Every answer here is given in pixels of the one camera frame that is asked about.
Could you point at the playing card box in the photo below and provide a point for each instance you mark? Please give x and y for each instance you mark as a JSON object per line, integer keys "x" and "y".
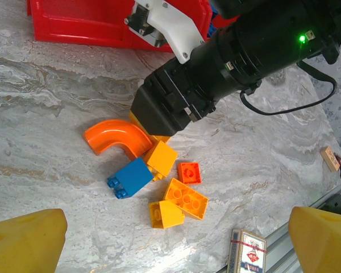
{"x": 247, "y": 253}

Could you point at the orange small square lego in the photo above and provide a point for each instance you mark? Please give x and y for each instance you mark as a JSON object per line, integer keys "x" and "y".
{"x": 189, "y": 173}

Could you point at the aluminium front rail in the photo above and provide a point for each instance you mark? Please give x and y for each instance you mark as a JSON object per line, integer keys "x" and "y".
{"x": 277, "y": 256}

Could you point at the blue lego brick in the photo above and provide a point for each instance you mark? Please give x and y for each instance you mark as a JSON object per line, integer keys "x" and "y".
{"x": 212, "y": 20}
{"x": 132, "y": 176}

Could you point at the orange curved lego piece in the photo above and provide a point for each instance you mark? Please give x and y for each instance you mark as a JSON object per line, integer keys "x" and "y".
{"x": 113, "y": 132}

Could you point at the yellow long lego brick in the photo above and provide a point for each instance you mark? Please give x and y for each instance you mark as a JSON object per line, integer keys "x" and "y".
{"x": 187, "y": 199}

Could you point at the wooden tag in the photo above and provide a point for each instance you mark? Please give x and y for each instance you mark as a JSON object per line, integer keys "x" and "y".
{"x": 329, "y": 159}

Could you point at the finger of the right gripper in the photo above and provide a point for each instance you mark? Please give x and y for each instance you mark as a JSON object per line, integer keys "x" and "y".
{"x": 156, "y": 113}

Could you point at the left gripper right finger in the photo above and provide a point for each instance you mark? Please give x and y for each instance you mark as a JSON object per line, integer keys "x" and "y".
{"x": 324, "y": 241}

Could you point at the red three-compartment tray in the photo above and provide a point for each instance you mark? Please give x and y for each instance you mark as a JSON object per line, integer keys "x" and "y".
{"x": 88, "y": 22}

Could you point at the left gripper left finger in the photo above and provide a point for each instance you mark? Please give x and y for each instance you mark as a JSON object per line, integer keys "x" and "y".
{"x": 22, "y": 241}

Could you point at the yellow sloped lego brick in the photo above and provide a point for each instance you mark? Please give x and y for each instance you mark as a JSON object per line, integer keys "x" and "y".
{"x": 167, "y": 216}

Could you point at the yellow square lego brick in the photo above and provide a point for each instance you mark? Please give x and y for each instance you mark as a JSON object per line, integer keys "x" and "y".
{"x": 162, "y": 157}

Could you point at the right wrist camera assembly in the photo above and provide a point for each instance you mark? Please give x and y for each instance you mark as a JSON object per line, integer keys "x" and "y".
{"x": 170, "y": 25}

